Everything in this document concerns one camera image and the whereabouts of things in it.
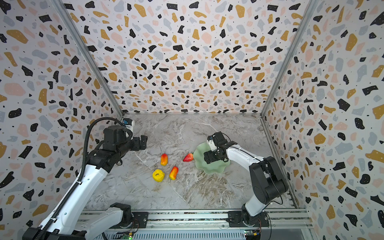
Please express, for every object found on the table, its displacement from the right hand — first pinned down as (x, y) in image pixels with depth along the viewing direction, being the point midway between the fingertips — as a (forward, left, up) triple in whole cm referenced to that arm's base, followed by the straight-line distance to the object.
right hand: (209, 153), depth 91 cm
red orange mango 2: (-11, +21, -4) cm, 24 cm away
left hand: (-2, +36, +21) cm, 42 cm away
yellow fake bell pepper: (-14, +28, -1) cm, 31 cm away
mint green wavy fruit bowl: (-6, -6, -6) cm, 10 cm away
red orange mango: (-3, +28, -3) cm, 28 cm away
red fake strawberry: (-2, +12, -3) cm, 13 cm away
